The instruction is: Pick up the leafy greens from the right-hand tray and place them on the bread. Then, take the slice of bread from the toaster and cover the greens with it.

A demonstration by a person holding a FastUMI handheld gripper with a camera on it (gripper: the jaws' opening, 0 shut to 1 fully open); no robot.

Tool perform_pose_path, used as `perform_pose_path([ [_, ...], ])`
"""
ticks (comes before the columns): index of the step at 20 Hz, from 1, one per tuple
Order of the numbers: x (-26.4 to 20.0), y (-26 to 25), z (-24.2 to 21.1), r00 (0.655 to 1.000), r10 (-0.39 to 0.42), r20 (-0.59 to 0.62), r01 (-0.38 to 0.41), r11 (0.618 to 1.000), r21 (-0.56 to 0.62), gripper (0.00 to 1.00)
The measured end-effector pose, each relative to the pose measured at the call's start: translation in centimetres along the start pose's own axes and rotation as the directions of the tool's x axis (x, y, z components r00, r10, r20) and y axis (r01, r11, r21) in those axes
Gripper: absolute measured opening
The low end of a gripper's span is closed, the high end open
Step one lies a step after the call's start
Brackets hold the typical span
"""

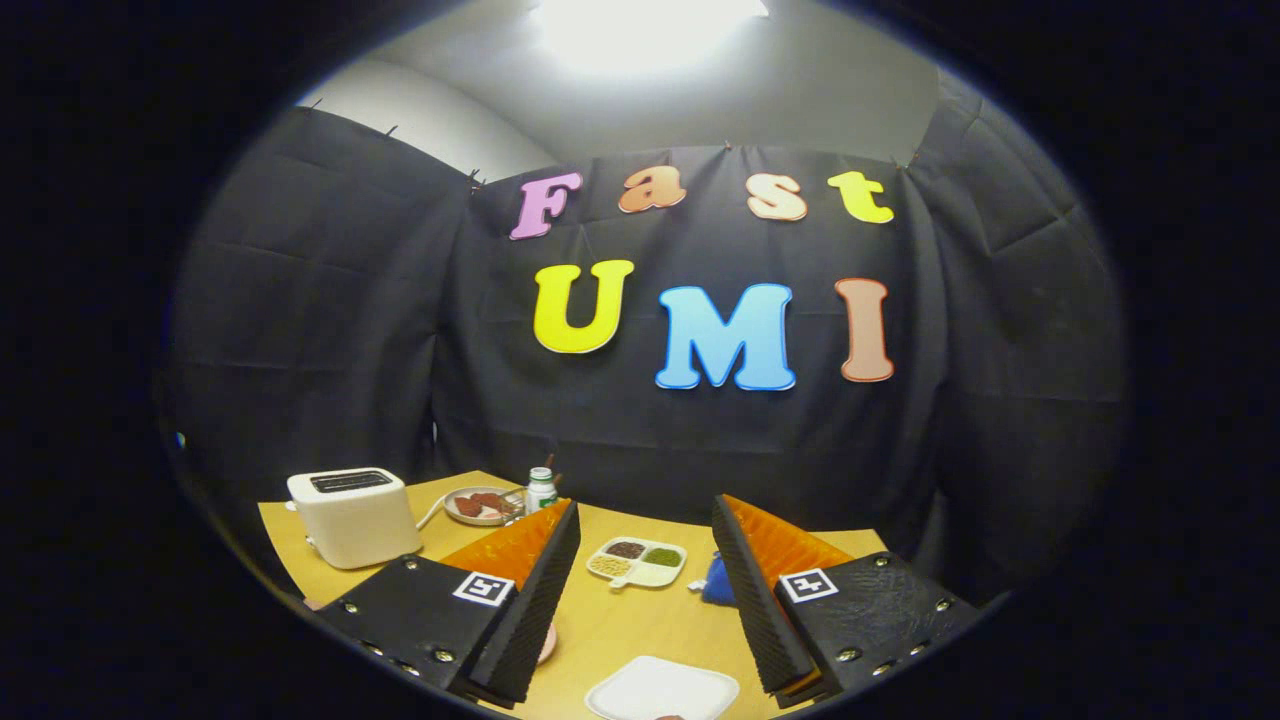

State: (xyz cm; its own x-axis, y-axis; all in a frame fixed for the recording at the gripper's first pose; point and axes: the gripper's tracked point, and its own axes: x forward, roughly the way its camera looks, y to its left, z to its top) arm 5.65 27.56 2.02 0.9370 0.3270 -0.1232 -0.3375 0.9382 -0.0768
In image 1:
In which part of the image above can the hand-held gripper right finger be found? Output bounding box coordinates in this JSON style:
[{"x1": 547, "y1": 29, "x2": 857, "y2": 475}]
[{"x1": 712, "y1": 493, "x2": 986, "y2": 709}]

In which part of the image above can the black backdrop cloth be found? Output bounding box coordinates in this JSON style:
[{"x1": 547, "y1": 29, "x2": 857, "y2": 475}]
[{"x1": 160, "y1": 70, "x2": 1131, "y2": 611}]

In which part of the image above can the blue cloth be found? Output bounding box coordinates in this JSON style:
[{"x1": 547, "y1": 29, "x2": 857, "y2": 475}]
[{"x1": 700, "y1": 550, "x2": 739, "y2": 608}]

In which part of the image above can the white square plate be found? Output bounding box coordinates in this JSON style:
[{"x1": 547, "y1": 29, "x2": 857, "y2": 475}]
[{"x1": 584, "y1": 655, "x2": 741, "y2": 720}]

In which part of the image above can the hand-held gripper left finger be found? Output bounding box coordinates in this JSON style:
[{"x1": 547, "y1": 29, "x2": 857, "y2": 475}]
[{"x1": 318, "y1": 498, "x2": 583, "y2": 709}]

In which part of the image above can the white toaster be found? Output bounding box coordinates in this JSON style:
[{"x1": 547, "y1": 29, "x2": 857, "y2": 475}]
[{"x1": 286, "y1": 466, "x2": 423, "y2": 571}]

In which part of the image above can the white plate with meat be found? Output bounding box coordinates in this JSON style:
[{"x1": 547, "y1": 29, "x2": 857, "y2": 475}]
[{"x1": 443, "y1": 486, "x2": 526, "y2": 527}]

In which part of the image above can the white divided dish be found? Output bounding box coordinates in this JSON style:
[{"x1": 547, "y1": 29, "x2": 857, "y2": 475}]
[{"x1": 586, "y1": 536, "x2": 689, "y2": 591}]

